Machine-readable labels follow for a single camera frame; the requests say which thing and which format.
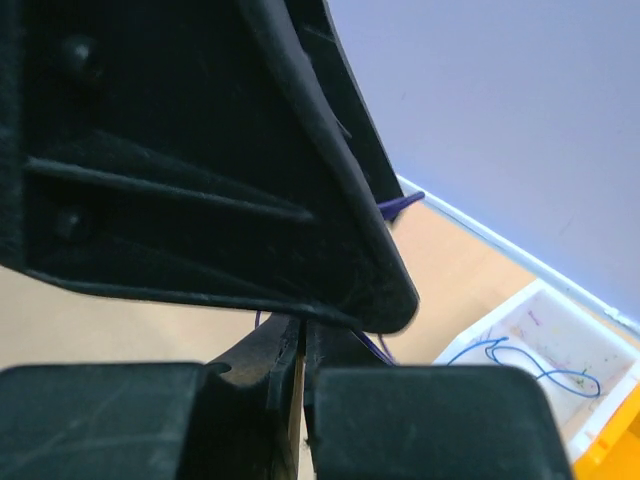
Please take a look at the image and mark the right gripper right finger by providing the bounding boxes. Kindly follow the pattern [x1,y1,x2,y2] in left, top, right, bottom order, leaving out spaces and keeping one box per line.
[207,314,393,479]

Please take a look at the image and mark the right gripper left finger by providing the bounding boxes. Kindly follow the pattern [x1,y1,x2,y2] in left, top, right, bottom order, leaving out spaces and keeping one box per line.
[1,1,419,334]

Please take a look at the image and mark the coloured wire bundle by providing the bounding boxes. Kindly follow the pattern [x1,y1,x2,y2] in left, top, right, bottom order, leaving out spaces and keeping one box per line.
[254,191,426,366]

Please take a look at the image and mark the white plastic bin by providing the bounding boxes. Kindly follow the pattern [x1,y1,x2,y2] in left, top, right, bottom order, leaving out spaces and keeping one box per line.
[435,280,639,461]

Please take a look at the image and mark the yellow plastic bin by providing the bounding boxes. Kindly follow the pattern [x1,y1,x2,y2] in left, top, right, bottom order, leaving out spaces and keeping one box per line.
[573,386,640,480]

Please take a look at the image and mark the aluminium table frame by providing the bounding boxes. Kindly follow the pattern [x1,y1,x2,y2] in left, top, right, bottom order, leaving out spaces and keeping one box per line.
[397,175,639,339]

